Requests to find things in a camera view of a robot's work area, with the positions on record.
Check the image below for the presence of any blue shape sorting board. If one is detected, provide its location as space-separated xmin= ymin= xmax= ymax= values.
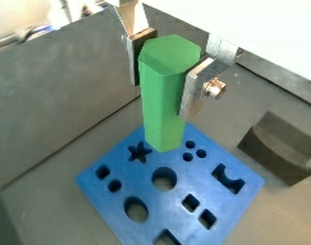
xmin=77 ymin=124 xmax=265 ymax=245

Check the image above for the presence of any grey foam side panel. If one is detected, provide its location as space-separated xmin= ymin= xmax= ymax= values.
xmin=0 ymin=10 xmax=139 ymax=188

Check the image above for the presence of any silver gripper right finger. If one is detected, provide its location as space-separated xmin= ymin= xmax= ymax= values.
xmin=178 ymin=33 xmax=242 ymax=120

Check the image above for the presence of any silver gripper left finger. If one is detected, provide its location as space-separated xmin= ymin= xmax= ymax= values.
xmin=107 ymin=0 xmax=158 ymax=86

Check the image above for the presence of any dark grey foam block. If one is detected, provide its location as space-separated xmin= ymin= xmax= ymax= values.
xmin=238 ymin=111 xmax=311 ymax=186

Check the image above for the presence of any green hexagonal prism peg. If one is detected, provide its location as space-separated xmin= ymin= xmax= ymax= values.
xmin=139 ymin=34 xmax=202 ymax=152

